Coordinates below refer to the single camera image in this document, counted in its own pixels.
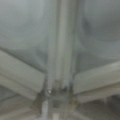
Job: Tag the white divided round tray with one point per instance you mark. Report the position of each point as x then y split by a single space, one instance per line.
60 59

